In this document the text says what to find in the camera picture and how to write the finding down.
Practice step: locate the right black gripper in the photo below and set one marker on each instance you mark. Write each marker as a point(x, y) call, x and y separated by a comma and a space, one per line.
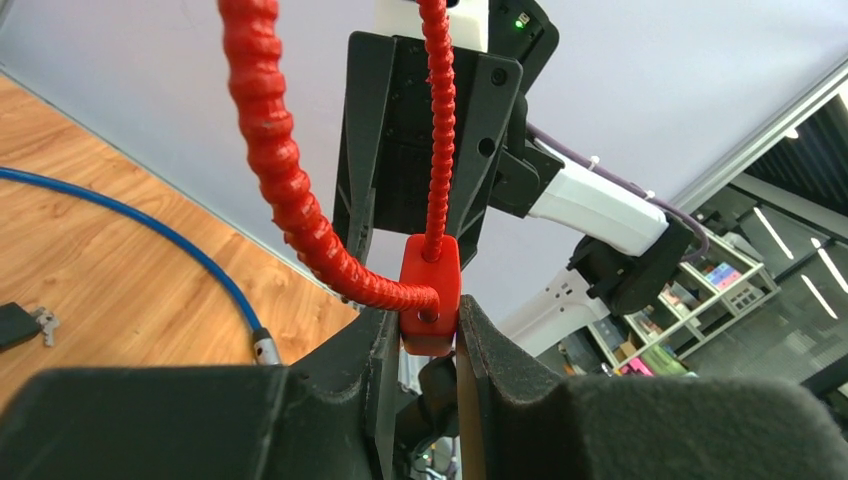
point(387, 107)

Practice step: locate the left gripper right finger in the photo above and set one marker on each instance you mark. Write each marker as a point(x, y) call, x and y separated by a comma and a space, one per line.
point(521, 420)

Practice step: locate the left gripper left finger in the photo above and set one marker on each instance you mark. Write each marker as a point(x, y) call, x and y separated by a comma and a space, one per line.
point(330, 415)

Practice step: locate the red cable lock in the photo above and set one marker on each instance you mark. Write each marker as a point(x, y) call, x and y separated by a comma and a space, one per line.
point(427, 293)

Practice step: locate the black cable lock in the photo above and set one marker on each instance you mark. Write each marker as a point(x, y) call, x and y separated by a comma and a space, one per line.
point(17, 326)

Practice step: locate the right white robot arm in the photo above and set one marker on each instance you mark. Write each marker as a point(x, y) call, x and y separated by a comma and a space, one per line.
point(631, 243)

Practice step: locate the colourful background boxes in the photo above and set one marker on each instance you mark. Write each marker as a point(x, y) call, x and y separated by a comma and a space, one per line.
point(700, 302)

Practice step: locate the aluminium frame rails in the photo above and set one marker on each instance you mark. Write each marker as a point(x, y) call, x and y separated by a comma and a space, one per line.
point(745, 153)

